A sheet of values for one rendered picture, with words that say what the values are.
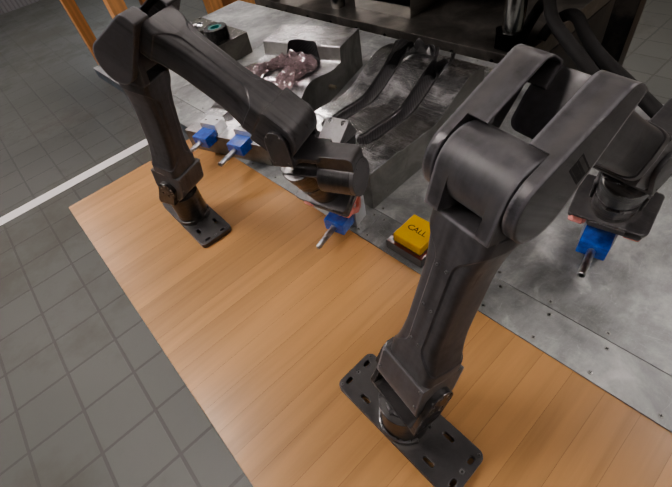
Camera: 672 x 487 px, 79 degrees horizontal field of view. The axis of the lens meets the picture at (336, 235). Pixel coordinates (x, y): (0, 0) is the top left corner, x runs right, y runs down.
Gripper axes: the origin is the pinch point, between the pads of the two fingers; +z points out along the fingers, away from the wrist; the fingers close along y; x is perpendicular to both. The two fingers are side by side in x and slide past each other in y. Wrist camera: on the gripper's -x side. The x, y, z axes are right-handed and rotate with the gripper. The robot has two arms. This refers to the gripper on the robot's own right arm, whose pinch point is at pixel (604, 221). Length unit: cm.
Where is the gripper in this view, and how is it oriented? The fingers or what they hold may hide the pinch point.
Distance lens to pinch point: 79.0
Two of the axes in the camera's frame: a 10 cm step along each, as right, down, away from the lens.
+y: -7.9, -3.6, 4.9
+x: -4.4, 9.0, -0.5
